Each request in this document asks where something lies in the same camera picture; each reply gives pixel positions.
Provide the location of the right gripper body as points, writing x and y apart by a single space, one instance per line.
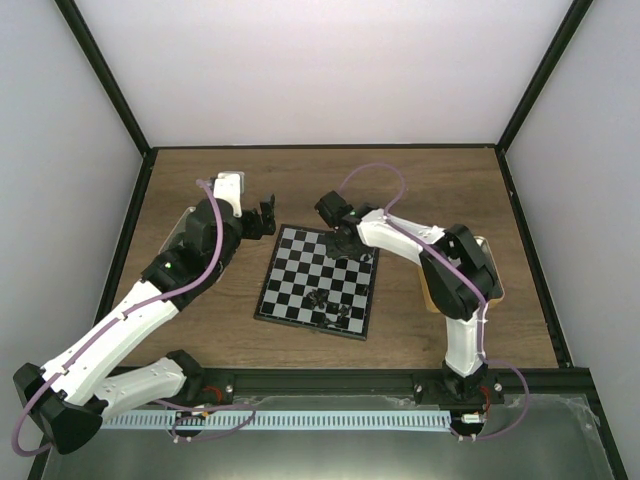
341 249

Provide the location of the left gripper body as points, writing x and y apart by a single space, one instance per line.
255 230

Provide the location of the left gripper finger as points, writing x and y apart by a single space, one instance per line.
268 225
267 205

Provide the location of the black white chess board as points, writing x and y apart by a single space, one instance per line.
298 265

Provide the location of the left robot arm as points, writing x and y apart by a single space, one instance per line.
71 396

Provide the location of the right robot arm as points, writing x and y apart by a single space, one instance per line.
460 276

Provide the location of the pile of black chess pieces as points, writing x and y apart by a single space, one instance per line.
325 313

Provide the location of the pink metal tin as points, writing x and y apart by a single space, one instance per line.
177 233

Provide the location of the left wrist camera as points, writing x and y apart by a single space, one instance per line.
229 187

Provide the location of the light blue slotted cable duct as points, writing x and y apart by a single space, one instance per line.
404 420

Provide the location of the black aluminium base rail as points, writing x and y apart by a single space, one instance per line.
424 386

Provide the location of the black enclosure frame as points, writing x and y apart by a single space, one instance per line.
560 42

